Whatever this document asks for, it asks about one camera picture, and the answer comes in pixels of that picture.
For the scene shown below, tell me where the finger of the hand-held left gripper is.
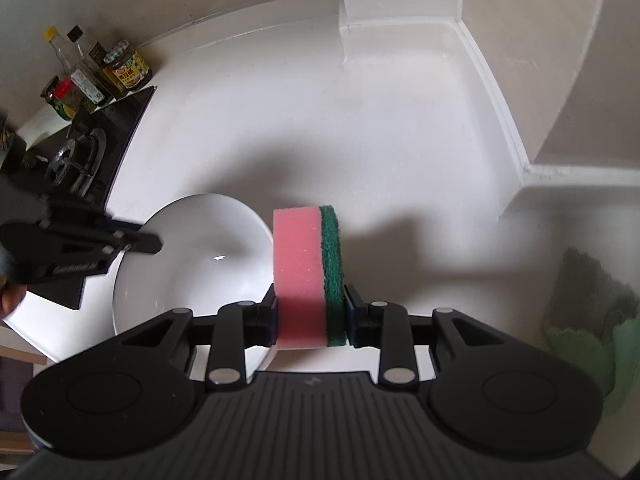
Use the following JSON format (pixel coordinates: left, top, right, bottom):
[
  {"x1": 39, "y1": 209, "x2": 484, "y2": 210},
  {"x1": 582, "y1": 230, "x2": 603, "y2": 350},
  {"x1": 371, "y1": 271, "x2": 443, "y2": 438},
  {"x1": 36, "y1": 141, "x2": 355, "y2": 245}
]
[{"x1": 46, "y1": 204, "x2": 165, "y2": 261}]

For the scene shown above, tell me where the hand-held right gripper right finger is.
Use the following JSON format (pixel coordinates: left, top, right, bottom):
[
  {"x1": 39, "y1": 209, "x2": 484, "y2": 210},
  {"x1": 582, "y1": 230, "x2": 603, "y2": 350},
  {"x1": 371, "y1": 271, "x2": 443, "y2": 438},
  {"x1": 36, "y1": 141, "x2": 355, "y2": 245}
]
[{"x1": 344, "y1": 284, "x2": 501, "y2": 390}]

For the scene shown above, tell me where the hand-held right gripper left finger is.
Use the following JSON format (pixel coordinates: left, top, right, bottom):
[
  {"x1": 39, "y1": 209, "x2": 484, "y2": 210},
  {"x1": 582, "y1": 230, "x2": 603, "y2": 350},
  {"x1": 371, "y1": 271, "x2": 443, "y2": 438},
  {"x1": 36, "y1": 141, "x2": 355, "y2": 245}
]
[{"x1": 120, "y1": 282, "x2": 279, "y2": 391}]

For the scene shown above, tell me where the pink and green sponge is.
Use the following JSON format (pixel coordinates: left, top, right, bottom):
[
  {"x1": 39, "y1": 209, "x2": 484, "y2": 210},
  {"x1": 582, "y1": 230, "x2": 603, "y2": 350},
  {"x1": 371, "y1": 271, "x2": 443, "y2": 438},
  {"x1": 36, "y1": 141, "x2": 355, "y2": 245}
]
[{"x1": 272, "y1": 205, "x2": 347, "y2": 351}]

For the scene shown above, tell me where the white bowl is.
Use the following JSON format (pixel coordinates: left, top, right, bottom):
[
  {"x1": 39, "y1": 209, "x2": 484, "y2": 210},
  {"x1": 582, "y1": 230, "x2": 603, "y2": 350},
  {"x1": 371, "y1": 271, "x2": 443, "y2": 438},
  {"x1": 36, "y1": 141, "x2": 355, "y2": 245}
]
[{"x1": 112, "y1": 193, "x2": 281, "y2": 382}]

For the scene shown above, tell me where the person's left hand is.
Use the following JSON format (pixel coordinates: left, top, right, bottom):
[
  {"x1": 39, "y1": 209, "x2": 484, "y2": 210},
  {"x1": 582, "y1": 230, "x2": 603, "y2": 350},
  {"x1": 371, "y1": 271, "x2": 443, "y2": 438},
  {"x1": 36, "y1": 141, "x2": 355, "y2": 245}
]
[{"x1": 0, "y1": 282, "x2": 29, "y2": 319}]

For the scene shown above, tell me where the metal stove burner grate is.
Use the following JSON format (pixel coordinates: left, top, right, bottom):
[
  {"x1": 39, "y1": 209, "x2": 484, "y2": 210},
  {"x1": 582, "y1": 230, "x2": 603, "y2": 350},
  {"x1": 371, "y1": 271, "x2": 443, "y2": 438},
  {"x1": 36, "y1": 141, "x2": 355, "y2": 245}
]
[{"x1": 44, "y1": 127, "x2": 109, "y2": 197}]

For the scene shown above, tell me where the black glass stove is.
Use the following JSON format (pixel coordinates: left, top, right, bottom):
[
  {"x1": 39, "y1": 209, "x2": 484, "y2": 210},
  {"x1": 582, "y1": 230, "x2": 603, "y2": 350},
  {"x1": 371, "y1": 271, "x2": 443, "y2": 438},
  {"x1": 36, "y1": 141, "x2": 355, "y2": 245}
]
[{"x1": 0, "y1": 85, "x2": 157, "y2": 311}]

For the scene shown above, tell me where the green jar with dark lid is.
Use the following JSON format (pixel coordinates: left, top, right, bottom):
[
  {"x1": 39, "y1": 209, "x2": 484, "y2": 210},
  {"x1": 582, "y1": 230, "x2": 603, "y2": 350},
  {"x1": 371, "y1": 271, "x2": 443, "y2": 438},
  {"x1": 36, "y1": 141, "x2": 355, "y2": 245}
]
[{"x1": 41, "y1": 75, "x2": 77, "y2": 121}]

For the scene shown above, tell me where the red cap bottle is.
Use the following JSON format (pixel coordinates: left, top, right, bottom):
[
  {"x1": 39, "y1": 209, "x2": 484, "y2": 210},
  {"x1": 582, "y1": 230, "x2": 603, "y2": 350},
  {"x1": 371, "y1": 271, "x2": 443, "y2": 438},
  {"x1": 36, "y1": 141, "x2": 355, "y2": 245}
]
[{"x1": 52, "y1": 77, "x2": 85, "y2": 112}]

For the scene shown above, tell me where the black cap clear bottle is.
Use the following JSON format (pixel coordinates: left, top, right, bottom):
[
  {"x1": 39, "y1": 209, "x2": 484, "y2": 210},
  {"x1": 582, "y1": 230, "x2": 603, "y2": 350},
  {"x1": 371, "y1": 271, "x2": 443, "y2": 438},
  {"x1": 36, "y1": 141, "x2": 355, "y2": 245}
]
[{"x1": 66, "y1": 25, "x2": 114, "y2": 107}]

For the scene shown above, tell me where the jar with checkered lid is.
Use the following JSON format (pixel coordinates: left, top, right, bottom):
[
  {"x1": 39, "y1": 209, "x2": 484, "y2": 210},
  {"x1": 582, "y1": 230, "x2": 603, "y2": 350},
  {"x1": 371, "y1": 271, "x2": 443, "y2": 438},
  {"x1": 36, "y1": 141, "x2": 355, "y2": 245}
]
[{"x1": 102, "y1": 40, "x2": 153, "y2": 93}]

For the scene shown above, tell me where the dark sauce bottle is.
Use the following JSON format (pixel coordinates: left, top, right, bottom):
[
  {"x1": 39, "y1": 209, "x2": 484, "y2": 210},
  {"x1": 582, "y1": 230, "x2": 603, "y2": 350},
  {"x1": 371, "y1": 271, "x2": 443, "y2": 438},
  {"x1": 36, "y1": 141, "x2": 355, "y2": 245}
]
[{"x1": 87, "y1": 41, "x2": 129, "y2": 101}]

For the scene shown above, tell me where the yellow cap clear bottle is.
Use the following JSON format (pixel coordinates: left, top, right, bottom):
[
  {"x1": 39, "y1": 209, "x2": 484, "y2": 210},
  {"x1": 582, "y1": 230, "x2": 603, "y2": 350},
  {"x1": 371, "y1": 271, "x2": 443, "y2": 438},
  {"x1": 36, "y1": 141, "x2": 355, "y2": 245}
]
[{"x1": 42, "y1": 26, "x2": 81, "y2": 83}]

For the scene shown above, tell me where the green cloth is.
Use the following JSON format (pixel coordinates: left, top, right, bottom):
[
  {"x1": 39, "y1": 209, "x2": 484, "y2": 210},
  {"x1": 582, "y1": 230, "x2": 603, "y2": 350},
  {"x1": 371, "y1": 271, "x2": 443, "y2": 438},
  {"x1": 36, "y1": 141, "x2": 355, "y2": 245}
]
[{"x1": 542, "y1": 246, "x2": 640, "y2": 413}]

